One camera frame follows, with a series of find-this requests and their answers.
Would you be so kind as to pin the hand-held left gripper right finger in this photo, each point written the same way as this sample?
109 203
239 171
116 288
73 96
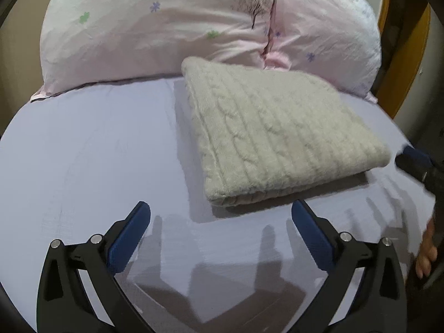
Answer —
313 237

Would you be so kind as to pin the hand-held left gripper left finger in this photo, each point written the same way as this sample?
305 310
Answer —
126 237

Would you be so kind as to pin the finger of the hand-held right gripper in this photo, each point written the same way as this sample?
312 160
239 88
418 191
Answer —
412 161

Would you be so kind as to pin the person's right hand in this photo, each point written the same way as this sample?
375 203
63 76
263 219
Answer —
427 249

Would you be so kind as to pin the lavender bed sheet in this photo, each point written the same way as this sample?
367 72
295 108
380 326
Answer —
104 166

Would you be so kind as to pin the wooden headboard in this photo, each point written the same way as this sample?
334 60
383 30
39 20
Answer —
404 52

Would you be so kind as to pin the pink floral pillow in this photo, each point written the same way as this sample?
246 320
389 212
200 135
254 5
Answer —
208 27

